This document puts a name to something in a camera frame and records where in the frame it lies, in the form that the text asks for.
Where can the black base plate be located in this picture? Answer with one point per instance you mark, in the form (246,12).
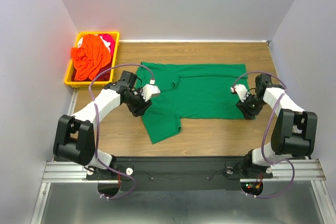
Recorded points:
(177,174)

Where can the orange t shirt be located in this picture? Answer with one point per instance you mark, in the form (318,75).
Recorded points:
(90,56)

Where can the yellow plastic bin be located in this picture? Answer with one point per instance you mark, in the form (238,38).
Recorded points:
(77,84)

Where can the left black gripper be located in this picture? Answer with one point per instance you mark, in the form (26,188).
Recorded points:
(140,109)

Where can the pink white t shirt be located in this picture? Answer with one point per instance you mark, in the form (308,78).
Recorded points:
(108,41)

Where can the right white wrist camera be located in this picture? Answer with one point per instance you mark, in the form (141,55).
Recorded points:
(240,90)

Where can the aluminium frame rail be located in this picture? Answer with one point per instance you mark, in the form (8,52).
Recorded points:
(55,172)

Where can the green t shirt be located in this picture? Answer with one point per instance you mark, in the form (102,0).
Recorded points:
(199,91)

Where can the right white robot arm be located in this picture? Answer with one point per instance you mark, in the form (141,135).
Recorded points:
(294,132)

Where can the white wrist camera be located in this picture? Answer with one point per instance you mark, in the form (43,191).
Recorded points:
(240,90)
(150,90)

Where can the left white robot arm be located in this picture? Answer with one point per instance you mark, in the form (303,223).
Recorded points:
(77,135)

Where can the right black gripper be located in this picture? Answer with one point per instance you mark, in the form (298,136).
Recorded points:
(248,114)

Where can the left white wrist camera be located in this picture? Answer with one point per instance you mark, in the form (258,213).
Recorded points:
(150,90)

